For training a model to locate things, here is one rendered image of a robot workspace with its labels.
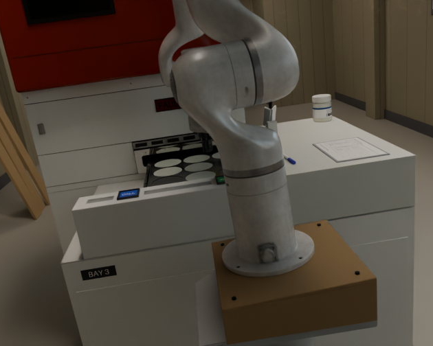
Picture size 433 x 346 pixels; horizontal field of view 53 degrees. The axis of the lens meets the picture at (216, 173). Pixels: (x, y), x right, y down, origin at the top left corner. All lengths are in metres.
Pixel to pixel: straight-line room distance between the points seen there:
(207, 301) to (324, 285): 0.25
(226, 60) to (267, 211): 0.28
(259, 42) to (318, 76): 6.87
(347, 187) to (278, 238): 0.40
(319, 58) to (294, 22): 0.73
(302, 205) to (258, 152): 0.42
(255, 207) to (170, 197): 0.35
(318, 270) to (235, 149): 0.27
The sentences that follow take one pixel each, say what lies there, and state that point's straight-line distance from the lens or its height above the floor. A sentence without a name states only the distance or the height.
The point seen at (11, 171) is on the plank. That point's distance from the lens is 4.03.
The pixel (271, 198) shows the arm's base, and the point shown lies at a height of 1.03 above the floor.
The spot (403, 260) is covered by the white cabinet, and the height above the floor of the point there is 0.66.
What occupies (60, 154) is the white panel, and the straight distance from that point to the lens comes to 1.77.
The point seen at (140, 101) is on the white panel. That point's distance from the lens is 1.68.
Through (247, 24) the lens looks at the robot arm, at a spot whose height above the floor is 1.34.
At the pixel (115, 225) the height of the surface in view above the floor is 0.90.
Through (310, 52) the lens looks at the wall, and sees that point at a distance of 7.58.
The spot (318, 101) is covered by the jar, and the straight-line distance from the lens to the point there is 1.67.
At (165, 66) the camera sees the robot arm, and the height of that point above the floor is 1.26.
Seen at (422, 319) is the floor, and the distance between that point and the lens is 2.25.
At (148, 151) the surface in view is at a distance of 1.71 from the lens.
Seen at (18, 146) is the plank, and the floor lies 0.59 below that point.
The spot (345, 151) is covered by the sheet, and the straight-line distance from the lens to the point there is 1.29.
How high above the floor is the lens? 1.33
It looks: 18 degrees down
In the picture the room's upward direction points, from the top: 8 degrees counter-clockwise
